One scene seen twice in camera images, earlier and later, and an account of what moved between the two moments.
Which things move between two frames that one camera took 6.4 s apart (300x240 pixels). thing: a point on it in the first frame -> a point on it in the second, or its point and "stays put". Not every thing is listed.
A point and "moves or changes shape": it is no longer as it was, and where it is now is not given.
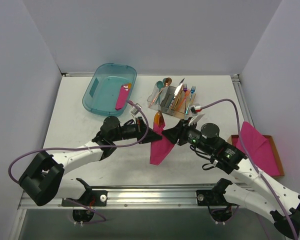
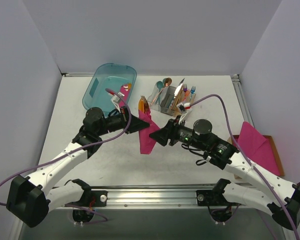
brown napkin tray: (233, 139) stays put
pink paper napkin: (159, 149) moves or changes shape
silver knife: (177, 91) stays put
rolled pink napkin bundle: (123, 96) stays put
